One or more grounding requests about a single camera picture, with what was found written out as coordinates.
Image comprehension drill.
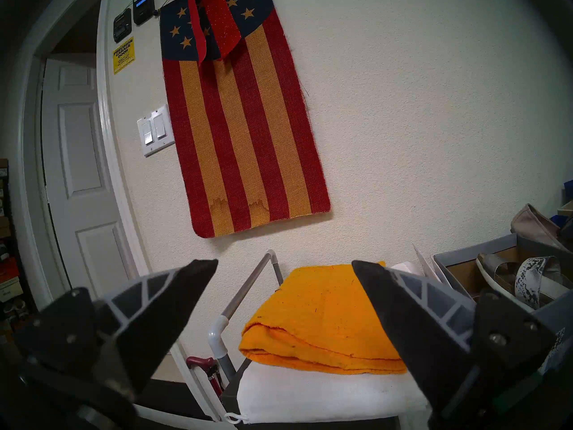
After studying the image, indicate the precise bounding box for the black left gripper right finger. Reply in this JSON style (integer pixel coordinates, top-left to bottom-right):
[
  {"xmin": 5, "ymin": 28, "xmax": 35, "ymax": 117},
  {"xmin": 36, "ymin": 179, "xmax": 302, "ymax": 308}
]
[{"xmin": 351, "ymin": 260, "xmax": 558, "ymax": 418}]

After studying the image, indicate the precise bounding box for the black keypad blue display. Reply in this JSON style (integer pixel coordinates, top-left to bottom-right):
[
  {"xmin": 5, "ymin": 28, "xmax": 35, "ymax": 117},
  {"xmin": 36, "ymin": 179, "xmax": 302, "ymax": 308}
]
[{"xmin": 133, "ymin": 0, "xmax": 156, "ymax": 26}]

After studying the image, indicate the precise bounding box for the black wall control box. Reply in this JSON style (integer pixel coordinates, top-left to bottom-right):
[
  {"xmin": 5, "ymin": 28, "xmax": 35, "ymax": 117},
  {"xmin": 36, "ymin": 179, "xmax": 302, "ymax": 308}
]
[{"xmin": 113, "ymin": 8, "xmax": 133, "ymax": 43}]

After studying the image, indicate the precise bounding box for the white double light switch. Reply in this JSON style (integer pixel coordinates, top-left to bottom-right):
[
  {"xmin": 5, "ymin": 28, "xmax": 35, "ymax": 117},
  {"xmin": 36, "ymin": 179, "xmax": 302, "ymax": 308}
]
[{"xmin": 137, "ymin": 104, "xmax": 176, "ymax": 158}]

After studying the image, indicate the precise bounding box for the thin red cane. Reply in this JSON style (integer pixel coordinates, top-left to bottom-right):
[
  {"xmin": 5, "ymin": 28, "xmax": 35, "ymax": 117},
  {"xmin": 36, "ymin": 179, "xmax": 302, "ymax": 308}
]
[{"xmin": 186, "ymin": 356, "xmax": 224, "ymax": 398}]

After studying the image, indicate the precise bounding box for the grey cardboard shoe box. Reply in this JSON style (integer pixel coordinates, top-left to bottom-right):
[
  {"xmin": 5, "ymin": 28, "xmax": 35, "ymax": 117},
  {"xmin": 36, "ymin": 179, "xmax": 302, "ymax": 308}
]
[{"xmin": 432, "ymin": 232, "xmax": 573, "ymax": 376}]

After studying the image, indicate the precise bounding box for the white panel door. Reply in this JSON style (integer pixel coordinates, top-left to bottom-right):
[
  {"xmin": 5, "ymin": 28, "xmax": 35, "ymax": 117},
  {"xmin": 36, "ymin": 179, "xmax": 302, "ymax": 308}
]
[{"xmin": 40, "ymin": 57, "xmax": 139, "ymax": 309}]

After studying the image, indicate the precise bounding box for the red orange striped flag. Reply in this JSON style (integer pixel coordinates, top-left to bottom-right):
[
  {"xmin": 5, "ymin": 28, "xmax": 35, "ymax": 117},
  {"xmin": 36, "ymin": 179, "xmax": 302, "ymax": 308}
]
[{"xmin": 159, "ymin": 0, "xmax": 332, "ymax": 239}]

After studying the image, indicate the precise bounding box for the folded white cloth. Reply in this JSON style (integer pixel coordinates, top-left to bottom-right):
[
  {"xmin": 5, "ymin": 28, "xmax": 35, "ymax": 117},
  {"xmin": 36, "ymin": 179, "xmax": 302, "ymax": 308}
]
[{"xmin": 219, "ymin": 360, "xmax": 399, "ymax": 430}]

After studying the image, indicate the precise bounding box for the yellow wall sticker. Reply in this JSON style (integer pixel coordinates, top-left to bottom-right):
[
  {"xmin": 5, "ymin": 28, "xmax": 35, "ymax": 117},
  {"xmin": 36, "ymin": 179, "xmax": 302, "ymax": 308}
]
[{"xmin": 112, "ymin": 36, "xmax": 136, "ymax": 75}]

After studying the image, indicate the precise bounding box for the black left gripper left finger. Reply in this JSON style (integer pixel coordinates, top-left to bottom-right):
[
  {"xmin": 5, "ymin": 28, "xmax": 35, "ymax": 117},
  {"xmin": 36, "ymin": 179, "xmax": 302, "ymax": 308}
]
[{"xmin": 13, "ymin": 259, "xmax": 220, "ymax": 396}]

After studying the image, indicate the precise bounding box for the white printed box lid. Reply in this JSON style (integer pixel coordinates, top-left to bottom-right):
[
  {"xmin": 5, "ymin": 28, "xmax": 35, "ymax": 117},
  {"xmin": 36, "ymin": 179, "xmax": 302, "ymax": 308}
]
[{"xmin": 412, "ymin": 243, "xmax": 453, "ymax": 291}]

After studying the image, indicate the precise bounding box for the silver snake-print platform sandal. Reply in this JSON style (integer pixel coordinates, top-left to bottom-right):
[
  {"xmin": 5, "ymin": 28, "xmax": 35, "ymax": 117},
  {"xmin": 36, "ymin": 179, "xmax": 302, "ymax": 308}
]
[{"xmin": 475, "ymin": 252, "xmax": 573, "ymax": 311}]

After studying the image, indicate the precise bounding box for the beige ballet shoe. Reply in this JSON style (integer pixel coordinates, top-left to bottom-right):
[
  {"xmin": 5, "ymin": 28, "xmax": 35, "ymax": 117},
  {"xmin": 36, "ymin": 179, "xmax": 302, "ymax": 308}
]
[{"xmin": 510, "ymin": 204, "xmax": 571, "ymax": 253}]

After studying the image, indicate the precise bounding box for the open blue shoe box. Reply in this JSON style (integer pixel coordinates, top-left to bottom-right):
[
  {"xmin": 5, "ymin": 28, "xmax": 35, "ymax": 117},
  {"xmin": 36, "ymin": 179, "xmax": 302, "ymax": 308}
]
[{"xmin": 551, "ymin": 178, "xmax": 573, "ymax": 228}]

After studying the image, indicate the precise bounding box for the folded orange cloth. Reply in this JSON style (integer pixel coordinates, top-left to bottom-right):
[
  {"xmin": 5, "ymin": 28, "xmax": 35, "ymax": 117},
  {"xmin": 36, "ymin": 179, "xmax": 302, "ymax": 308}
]
[{"xmin": 239, "ymin": 263, "xmax": 408, "ymax": 375}]

